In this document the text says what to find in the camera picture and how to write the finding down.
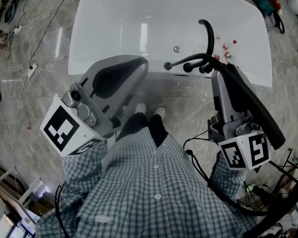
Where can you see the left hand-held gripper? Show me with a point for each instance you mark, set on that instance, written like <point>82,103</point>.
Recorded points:
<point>101,113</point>

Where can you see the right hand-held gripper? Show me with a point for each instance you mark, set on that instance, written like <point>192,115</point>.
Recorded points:
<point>226,108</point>

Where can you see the person's right forearm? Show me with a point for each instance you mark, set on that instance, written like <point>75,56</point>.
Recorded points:
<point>226,182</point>

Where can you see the person's left forearm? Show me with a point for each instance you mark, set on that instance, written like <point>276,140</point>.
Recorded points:
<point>84,167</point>

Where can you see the metal bathtub drain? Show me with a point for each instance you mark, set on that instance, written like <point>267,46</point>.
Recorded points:
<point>176,49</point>

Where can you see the white bathtub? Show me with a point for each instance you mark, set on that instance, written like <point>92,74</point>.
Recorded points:
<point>139,14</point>

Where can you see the person's black trousers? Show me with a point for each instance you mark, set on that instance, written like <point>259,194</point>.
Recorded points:
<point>136,123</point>

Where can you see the person's left shoe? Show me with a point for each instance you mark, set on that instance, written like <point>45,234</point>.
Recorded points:
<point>140,107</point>

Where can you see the person's shoe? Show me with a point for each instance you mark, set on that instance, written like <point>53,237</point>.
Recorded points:
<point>160,111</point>
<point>140,107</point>

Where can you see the person's right shoe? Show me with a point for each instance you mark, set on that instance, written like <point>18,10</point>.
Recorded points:
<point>160,111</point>

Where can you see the pile of clear plastic bottles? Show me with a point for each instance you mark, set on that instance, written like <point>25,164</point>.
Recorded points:
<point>224,46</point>

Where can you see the black curved faucet spout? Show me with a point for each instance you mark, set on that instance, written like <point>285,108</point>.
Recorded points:
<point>210,38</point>

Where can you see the white power strip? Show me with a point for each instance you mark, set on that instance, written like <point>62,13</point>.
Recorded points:
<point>17,29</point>
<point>32,69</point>

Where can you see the person's checked shirt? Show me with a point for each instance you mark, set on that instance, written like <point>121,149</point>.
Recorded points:
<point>151,195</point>

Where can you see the green and red machine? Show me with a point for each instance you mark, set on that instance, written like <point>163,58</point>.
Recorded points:
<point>265,4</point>

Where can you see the black metal rack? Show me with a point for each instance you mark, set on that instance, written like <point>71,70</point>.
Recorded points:
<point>283,213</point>

